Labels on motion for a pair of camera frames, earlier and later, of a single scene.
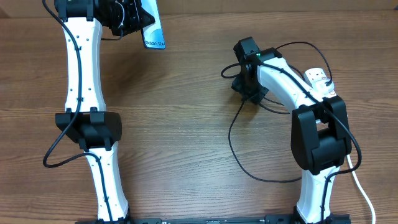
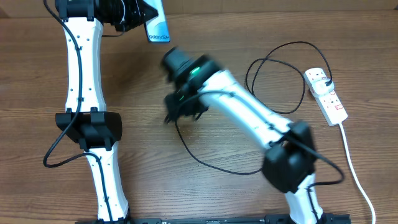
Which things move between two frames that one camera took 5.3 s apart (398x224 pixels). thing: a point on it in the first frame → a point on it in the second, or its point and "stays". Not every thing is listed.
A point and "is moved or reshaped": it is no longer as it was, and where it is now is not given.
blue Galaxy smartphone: x=153 y=33 is moved or reshaped
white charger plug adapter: x=324 y=86 stays
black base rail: x=314 y=219 stays
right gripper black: x=239 y=86 → x=175 y=112
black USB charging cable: x=230 y=129 → x=255 y=98
